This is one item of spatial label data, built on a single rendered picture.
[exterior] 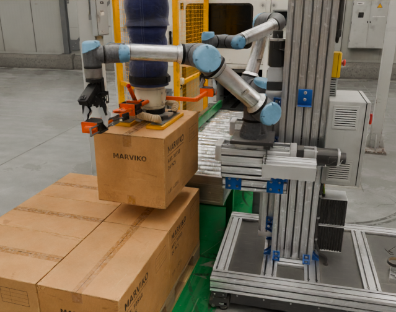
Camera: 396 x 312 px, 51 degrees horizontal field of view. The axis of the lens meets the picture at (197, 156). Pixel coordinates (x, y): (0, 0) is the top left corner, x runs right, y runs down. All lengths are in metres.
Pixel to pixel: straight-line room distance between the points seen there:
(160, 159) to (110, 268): 0.58
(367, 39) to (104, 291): 10.14
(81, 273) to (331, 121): 1.46
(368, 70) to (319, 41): 9.27
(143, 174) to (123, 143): 0.20
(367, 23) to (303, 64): 9.06
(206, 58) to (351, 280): 1.53
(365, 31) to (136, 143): 9.58
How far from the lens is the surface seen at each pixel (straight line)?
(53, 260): 2.15
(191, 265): 2.93
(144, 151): 2.14
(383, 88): 5.46
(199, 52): 1.85
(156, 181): 2.17
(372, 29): 11.33
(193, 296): 2.70
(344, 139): 2.33
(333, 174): 2.39
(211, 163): 3.22
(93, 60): 1.79
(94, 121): 1.85
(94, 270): 2.03
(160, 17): 2.26
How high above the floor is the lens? 1.68
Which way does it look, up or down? 19 degrees down
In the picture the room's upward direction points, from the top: straight up
